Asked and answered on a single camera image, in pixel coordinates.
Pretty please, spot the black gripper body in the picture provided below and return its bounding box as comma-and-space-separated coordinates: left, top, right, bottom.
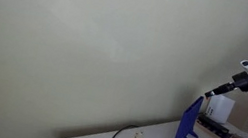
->
230, 68, 248, 94

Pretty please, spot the blue connect four gameboard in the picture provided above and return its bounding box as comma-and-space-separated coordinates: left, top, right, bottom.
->
161, 90, 207, 138

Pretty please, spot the white box speaker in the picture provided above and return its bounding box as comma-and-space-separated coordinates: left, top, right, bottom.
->
204, 93, 237, 127

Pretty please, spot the black remote control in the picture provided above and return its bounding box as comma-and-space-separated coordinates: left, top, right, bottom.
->
195, 112, 232, 136

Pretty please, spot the cream letter tile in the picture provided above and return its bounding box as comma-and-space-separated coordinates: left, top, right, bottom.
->
134, 131, 145, 138

